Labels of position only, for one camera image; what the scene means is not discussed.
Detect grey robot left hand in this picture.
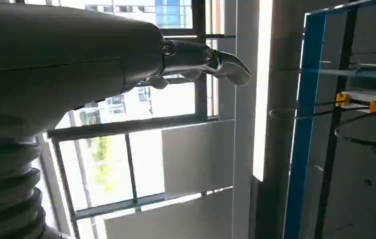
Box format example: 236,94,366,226
0,0,252,141

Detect ribbed grey left arm sleeve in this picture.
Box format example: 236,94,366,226
0,134,77,239

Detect white shelf board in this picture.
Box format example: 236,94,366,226
342,88,376,120

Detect grey wall panel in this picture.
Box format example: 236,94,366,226
160,119,236,199
103,187,234,239

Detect blue frame panel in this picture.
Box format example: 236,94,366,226
282,0,376,239

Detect black upright post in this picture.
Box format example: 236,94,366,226
313,3,360,239

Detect black cable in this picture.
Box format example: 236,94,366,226
269,100,376,150

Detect grey metal rail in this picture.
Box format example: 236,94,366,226
301,62,376,80

